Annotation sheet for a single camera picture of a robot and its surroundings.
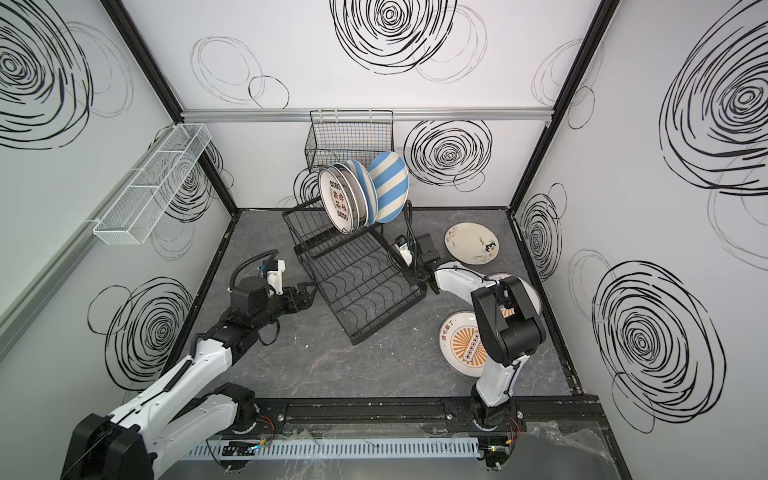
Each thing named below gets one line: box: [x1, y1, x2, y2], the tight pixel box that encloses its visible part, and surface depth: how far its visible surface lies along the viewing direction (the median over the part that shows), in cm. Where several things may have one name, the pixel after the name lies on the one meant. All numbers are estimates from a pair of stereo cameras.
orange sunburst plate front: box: [438, 310, 488, 378], surface depth 86 cm
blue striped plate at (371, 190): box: [353, 160, 379, 226], surface depth 81 cm
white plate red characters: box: [318, 168, 355, 235], surface depth 86 cm
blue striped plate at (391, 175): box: [368, 151, 410, 224], surface depth 82 cm
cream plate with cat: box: [444, 222, 500, 265], surface depth 111 cm
